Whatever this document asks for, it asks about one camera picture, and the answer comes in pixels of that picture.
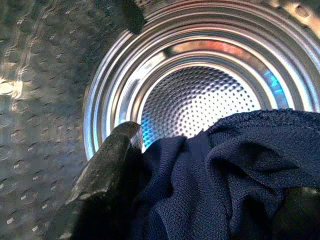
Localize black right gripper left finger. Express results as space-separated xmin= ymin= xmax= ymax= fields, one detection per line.
xmin=57 ymin=121 xmax=146 ymax=240

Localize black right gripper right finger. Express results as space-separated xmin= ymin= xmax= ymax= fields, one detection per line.
xmin=272 ymin=186 xmax=320 ymax=240

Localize navy blue knit garment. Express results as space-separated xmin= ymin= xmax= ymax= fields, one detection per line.
xmin=129 ymin=107 xmax=320 ymax=240

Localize stainless steel dryer drum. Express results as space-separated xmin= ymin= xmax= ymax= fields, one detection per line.
xmin=0 ymin=0 xmax=320 ymax=240

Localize black drum lifter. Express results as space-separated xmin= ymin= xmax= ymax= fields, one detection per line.
xmin=122 ymin=0 xmax=147 ymax=35

